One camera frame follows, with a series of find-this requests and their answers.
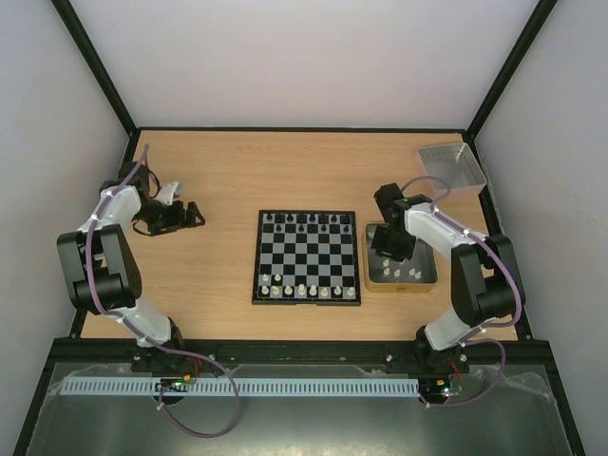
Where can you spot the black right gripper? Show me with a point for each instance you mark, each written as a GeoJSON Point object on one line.
{"type": "Point", "coordinates": [394, 247]}

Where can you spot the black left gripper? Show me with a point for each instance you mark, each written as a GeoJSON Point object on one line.
{"type": "Point", "coordinates": [177, 222]}

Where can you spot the yellow metal tin box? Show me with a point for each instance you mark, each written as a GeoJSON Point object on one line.
{"type": "Point", "coordinates": [423, 260]}

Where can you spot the black white chess board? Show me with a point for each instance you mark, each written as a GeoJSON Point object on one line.
{"type": "Point", "coordinates": [307, 247]}

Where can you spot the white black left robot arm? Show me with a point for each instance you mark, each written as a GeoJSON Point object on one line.
{"type": "Point", "coordinates": [101, 274]}

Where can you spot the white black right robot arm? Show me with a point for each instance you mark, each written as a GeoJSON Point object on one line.
{"type": "Point", "coordinates": [486, 288]}

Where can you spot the empty metal tin lid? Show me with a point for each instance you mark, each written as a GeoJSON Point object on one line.
{"type": "Point", "coordinates": [456, 167]}

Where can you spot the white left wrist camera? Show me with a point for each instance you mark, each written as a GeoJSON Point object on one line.
{"type": "Point", "coordinates": [169, 193]}

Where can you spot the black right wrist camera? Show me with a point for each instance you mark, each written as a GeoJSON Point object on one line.
{"type": "Point", "coordinates": [385, 198]}

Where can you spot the white slotted cable duct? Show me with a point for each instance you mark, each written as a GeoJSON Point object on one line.
{"type": "Point", "coordinates": [237, 385]}

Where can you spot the black aluminium frame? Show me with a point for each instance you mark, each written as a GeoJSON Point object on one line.
{"type": "Point", "coordinates": [526, 350]}

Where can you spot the metal base plate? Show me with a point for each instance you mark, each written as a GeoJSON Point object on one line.
{"type": "Point", "coordinates": [108, 409]}

